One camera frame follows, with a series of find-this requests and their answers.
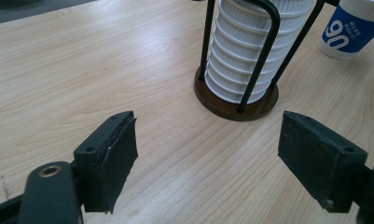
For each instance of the stack of white ribbed cups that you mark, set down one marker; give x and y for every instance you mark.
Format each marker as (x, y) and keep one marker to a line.
(237, 53)

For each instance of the blue label paper cup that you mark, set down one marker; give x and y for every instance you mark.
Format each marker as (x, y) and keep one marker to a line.
(349, 31)

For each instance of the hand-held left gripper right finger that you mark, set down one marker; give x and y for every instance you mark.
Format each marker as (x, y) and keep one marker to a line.
(318, 161)

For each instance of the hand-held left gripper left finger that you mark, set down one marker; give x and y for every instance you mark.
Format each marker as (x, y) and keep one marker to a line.
(107, 161)

